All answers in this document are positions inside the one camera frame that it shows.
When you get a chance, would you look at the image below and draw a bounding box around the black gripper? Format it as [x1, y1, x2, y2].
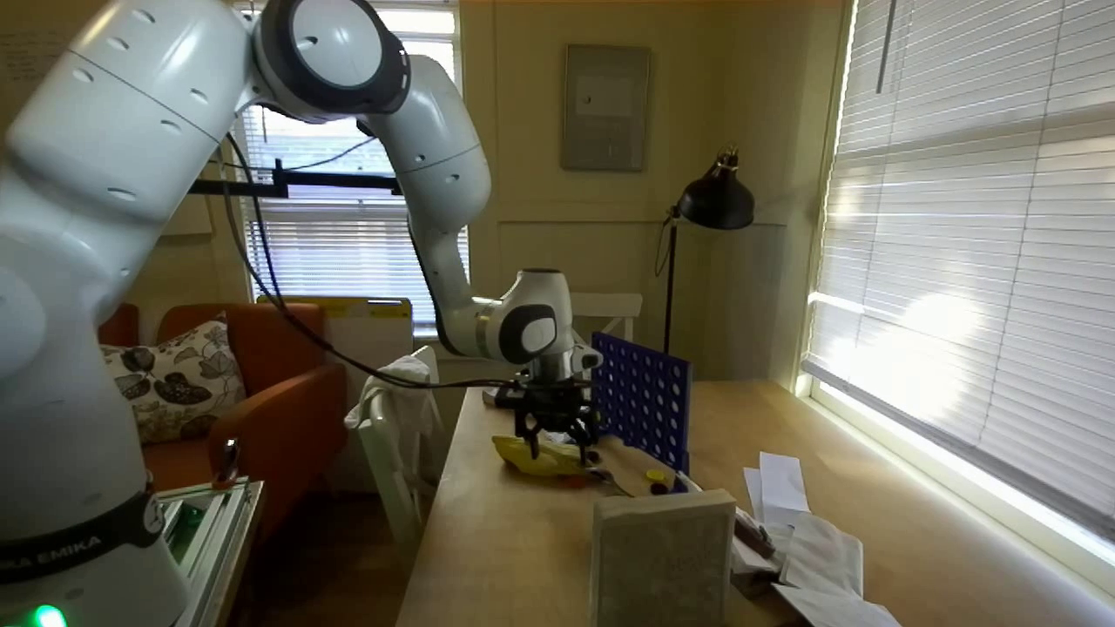
[514, 366, 601, 462]

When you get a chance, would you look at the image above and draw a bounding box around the yellow banana toy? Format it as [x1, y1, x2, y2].
[487, 430, 601, 485]

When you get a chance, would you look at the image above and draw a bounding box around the brown cardboard piece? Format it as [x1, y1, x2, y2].
[595, 438, 657, 501]

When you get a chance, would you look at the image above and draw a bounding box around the blue connect four grid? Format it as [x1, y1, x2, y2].
[586, 330, 698, 478]

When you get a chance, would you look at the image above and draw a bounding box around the beige cardboard box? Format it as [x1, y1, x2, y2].
[590, 485, 740, 627]

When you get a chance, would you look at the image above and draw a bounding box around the white wooden chair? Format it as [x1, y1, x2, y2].
[342, 340, 451, 551]

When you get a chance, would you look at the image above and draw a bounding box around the white paper sheet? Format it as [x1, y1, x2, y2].
[730, 528, 780, 584]
[770, 579, 902, 627]
[765, 505, 869, 600]
[744, 449, 815, 517]

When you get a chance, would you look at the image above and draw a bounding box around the orange armchair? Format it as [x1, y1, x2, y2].
[96, 300, 348, 551]

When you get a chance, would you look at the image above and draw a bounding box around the black floor lamp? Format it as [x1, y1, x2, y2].
[658, 148, 760, 359]

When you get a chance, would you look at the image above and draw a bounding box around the small white window blind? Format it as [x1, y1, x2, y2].
[238, 0, 473, 334]

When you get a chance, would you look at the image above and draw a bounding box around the small dark metal knob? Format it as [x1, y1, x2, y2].
[213, 430, 245, 486]

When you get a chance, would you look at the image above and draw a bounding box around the stack of white green boards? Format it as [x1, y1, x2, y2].
[151, 478, 269, 627]

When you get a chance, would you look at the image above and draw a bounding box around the floral leaf print cushion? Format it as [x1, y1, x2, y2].
[101, 320, 252, 444]

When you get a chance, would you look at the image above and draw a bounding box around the large white window blind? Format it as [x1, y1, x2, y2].
[798, 0, 1115, 528]

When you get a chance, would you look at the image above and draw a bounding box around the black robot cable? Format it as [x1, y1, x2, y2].
[221, 133, 521, 394]

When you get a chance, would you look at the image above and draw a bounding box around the grey wall panel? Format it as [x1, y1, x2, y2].
[557, 43, 657, 176]

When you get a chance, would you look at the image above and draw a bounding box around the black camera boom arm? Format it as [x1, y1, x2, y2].
[187, 155, 408, 203]

